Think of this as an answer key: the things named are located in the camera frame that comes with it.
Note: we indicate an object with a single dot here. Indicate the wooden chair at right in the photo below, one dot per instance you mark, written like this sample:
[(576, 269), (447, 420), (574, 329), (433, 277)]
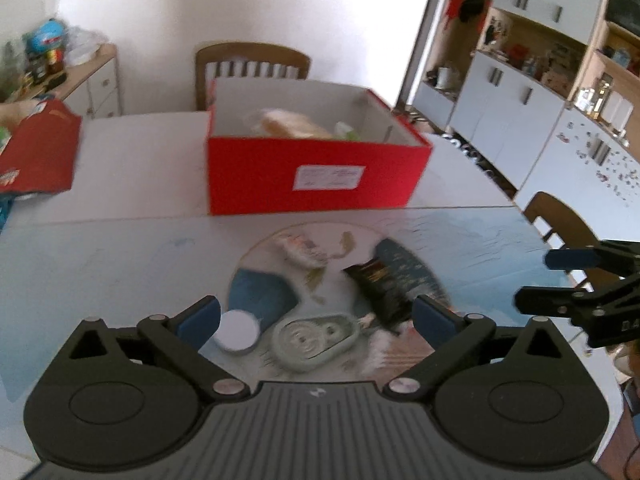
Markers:
[(565, 229)]

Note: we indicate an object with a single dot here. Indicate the beige bread plush in box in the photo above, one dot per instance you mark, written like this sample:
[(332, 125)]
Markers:
[(283, 124)]

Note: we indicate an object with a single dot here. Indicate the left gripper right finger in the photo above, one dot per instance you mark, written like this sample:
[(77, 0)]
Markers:
[(459, 343)]

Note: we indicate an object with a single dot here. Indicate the white sideboard cabinet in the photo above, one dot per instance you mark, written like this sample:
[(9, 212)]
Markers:
[(90, 90)]

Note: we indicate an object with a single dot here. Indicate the white round lid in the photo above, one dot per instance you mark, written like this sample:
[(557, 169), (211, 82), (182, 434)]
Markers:
[(238, 332)]

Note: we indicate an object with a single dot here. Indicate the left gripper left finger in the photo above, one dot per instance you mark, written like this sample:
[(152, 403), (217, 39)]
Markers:
[(176, 342)]

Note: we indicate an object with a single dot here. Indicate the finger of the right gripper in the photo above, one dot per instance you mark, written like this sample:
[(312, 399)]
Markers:
[(619, 257), (576, 303)]

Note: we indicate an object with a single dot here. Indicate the red cardboard box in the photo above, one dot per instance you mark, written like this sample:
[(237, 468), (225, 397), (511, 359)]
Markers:
[(374, 161)]

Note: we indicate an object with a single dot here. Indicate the white wall cabinet unit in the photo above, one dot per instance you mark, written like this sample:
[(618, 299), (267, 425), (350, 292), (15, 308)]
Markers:
[(545, 91)]

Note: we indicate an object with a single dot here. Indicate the painted table mat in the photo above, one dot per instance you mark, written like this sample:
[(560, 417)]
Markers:
[(55, 275)]

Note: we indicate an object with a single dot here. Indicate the wooden chair behind table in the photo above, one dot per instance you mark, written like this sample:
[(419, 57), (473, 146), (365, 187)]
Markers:
[(244, 59)]

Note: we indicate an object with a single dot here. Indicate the blue globe toy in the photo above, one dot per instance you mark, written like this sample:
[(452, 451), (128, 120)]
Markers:
[(50, 35)]

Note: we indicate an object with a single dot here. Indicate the black snack packet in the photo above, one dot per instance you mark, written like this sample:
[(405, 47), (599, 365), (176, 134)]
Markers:
[(387, 300)]

